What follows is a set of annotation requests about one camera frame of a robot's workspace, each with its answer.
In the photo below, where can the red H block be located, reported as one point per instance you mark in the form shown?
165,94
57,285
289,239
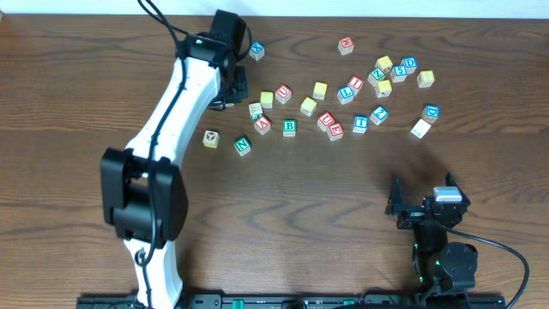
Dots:
345,45

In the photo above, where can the blue D block lower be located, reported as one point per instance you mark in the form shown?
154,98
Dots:
431,113

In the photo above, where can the red U block lower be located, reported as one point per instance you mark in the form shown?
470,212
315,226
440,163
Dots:
325,120

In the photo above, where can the blue D block upper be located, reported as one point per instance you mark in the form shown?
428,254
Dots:
409,64

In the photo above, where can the yellow block centre lower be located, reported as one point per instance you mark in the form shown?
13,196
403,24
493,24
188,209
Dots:
308,106

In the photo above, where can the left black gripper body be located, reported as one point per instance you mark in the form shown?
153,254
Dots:
239,86

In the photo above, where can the red u block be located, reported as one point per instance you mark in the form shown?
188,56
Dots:
283,94
325,120

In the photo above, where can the yellow block centre upper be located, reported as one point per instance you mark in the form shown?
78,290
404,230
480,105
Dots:
319,90

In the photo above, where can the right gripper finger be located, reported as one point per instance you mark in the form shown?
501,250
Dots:
456,195
395,204

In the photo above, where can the red E block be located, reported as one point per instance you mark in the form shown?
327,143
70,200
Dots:
335,131

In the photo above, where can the wood block green side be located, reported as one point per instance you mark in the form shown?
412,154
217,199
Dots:
255,110

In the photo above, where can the blue d block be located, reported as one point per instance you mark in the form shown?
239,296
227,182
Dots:
431,113
409,64

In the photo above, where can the blue X block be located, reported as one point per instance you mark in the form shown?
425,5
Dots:
257,50

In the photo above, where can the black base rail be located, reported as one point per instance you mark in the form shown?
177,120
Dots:
216,301

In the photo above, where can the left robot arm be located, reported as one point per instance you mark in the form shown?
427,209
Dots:
142,187

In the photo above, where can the green N block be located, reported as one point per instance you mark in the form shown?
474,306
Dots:
242,146

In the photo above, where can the red I block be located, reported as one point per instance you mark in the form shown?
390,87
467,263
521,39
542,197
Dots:
355,83

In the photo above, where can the red U block upper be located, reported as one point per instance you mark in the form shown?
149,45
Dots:
283,94

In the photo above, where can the blue T block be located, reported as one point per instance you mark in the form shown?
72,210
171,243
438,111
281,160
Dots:
360,124

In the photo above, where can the yellow 8 block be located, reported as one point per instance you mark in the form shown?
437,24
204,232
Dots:
425,78

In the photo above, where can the yellow block below Z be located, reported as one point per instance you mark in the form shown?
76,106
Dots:
383,88

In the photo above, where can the blue 2 block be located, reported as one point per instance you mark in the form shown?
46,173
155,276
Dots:
378,115

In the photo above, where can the plain wood block right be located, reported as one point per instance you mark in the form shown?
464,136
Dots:
420,128

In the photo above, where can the blue 5 block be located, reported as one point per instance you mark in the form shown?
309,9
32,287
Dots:
398,73

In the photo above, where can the yellow O block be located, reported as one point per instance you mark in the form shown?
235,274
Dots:
266,99

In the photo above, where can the yellow block top right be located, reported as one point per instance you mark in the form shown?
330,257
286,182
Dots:
384,63

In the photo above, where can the red A block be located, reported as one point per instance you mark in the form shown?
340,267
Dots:
262,125

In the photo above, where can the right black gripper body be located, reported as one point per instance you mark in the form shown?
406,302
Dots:
419,210

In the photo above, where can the blue L block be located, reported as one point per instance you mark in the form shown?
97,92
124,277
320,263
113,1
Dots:
345,95

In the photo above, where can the wood picture block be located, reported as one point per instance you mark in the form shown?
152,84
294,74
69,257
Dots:
211,139

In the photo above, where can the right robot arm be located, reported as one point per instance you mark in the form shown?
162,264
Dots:
444,267

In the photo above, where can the green Z block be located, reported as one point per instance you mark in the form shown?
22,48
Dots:
375,76

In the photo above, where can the green B block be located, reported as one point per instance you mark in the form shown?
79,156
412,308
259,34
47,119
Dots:
289,127

